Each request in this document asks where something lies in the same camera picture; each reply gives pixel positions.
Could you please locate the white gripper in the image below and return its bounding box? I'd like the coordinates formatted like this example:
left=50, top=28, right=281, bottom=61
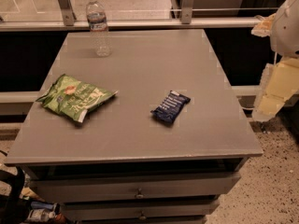
left=251, top=0, right=299, bottom=122

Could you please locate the clear plastic water bottle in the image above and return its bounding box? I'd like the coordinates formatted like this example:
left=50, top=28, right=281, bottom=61
left=86, top=0, right=112, bottom=57

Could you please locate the bottle lying on floor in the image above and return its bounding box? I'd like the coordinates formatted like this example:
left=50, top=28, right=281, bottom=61
left=25, top=209, right=55, bottom=222

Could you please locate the dark blue snack bar wrapper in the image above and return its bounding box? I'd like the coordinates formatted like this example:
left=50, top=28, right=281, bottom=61
left=150, top=91, right=191, bottom=124

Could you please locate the upper grey drawer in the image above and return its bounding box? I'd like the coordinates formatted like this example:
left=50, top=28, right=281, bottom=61
left=30, top=172, right=240, bottom=203

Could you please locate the grey drawer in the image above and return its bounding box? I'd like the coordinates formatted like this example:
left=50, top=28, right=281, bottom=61
left=30, top=172, right=240, bottom=203
left=62, top=199, right=219, bottom=220

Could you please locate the lower grey drawer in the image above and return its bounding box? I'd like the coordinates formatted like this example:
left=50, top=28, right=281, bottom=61
left=62, top=199, right=219, bottom=220

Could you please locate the grey drawer cabinet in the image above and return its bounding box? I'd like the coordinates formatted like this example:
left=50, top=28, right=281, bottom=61
left=6, top=30, right=263, bottom=224

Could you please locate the upper drawer knob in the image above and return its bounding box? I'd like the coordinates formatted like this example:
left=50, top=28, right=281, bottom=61
left=135, top=189, right=144, bottom=199

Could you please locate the drawer knob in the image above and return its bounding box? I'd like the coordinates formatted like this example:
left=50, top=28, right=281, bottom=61
left=138, top=214, right=147, bottom=220
left=135, top=189, right=144, bottom=199

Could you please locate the green chip bag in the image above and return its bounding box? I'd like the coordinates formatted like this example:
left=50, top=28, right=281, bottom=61
left=36, top=74, right=116, bottom=123

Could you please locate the metal window railing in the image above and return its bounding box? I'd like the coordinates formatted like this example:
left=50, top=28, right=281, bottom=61
left=0, top=0, right=259, bottom=32

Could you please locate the lower drawer knob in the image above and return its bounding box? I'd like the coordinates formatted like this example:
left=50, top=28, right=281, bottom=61
left=138, top=214, right=147, bottom=220

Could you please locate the black bag on floor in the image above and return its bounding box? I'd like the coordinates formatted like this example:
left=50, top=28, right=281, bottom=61
left=0, top=167, right=29, bottom=224

